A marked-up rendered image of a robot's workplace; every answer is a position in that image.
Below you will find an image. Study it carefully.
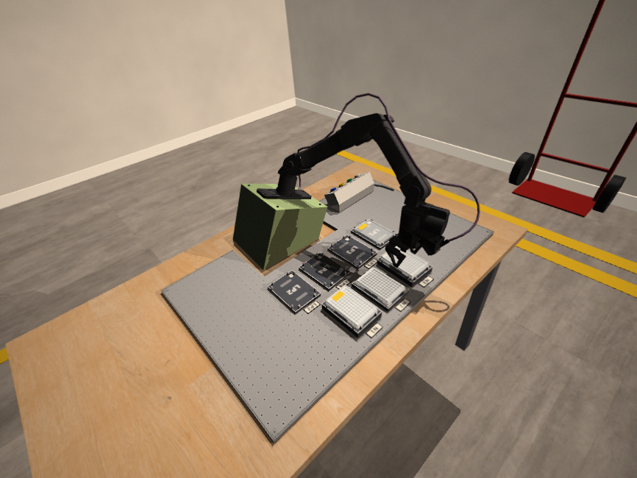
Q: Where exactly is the white control panel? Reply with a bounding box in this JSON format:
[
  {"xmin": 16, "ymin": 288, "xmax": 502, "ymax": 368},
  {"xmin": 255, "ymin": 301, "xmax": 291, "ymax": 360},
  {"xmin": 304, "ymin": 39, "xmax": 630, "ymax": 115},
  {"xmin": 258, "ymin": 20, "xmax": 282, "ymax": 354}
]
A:
[{"xmin": 324, "ymin": 172, "xmax": 394, "ymax": 212}]

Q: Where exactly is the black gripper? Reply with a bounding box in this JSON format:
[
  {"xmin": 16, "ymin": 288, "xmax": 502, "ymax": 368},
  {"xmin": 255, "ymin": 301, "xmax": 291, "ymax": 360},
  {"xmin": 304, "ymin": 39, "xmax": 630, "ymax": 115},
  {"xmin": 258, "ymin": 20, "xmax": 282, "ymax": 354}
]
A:
[{"xmin": 385, "ymin": 224, "xmax": 422, "ymax": 268}]

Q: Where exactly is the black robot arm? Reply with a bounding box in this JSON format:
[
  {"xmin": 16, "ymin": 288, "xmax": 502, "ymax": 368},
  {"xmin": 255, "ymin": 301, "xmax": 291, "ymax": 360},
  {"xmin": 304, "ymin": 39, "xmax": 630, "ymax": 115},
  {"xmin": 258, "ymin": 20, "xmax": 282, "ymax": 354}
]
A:
[{"xmin": 257, "ymin": 113, "xmax": 450, "ymax": 256}]

